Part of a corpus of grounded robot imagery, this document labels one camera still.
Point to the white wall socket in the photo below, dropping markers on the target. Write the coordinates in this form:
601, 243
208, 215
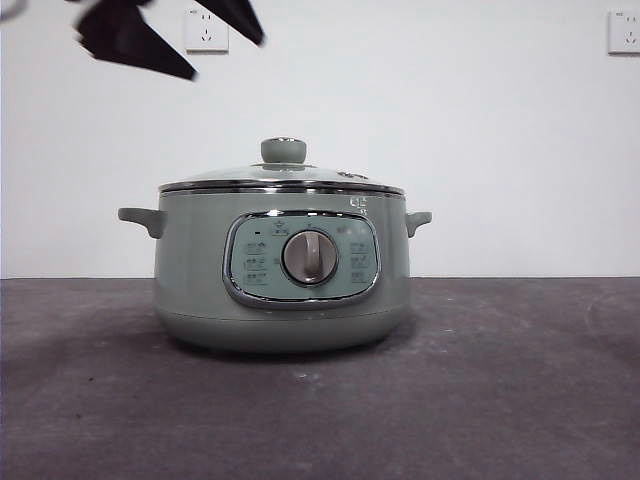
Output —
625, 32
207, 37

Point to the sage green electric pot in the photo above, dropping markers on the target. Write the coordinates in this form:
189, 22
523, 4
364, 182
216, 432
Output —
200, 280

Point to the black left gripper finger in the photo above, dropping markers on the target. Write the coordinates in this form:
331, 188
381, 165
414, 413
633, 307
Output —
130, 40
235, 15

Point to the glass lid with green knob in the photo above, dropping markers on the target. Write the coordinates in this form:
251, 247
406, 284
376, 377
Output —
282, 150

